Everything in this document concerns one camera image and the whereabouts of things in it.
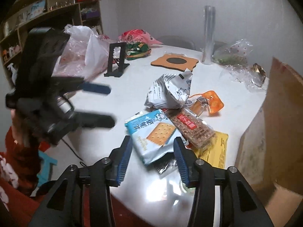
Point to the pink snack bag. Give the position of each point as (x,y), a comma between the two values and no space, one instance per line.
(138,35)

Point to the blue cracker snack pack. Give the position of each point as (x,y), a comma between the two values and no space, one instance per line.
(153,135)

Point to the gold foil wrapper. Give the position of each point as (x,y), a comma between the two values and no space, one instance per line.
(258,75)

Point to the orange toast-shaped coaster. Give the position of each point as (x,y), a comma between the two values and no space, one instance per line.
(175,62)

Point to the silver foil snack pack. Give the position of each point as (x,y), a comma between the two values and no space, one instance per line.
(166,167)

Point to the orange chicken snack pouch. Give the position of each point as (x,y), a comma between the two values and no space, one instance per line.
(208,101)

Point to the wooden shelf unit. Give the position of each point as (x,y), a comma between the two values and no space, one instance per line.
(24,15)

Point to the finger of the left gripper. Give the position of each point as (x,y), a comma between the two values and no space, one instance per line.
(93,120)
(95,88)

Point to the green candy bag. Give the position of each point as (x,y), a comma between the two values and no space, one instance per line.
(137,50)

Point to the brown cereal bar pack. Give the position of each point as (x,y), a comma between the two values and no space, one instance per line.
(192,128)

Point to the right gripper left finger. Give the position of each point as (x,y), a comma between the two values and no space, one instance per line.
(115,165)

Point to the clear dotted cellophane bag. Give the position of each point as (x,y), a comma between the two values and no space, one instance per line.
(233,54)

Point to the yellow snack pack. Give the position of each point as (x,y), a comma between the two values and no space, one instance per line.
(215,154)

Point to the clear plastic film roll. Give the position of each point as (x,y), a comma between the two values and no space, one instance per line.
(209,28)

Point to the crumpled clear plastic wrap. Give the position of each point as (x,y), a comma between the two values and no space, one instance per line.
(241,74)

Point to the white plastic shopping bag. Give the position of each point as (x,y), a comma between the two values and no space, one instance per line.
(85,55)

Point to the white crumpled snack bag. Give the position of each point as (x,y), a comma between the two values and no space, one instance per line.
(170,91)

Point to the cardboard box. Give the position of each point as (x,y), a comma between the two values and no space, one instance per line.
(270,150)

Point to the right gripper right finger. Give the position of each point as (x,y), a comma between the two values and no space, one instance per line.
(189,166)

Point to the black phone stand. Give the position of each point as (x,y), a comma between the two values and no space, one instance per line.
(116,65)

